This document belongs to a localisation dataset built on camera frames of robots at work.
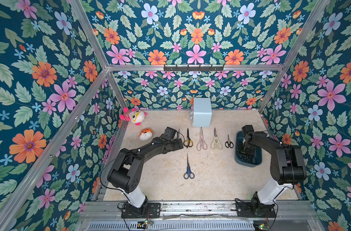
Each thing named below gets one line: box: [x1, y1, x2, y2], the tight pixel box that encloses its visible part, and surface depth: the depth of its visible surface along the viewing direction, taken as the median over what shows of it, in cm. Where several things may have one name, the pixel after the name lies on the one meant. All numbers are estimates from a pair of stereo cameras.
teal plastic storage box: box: [234, 130, 263, 167], surface depth 92 cm
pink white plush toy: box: [119, 107, 148, 126], surface depth 110 cm
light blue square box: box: [192, 97, 213, 128], surface depth 103 cm
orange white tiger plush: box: [138, 128, 153, 141], surface depth 101 cm
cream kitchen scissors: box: [210, 127, 224, 151], surface depth 101 cm
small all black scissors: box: [225, 134, 234, 149], surface depth 101 cm
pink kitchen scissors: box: [196, 127, 208, 152], surface depth 103 cm
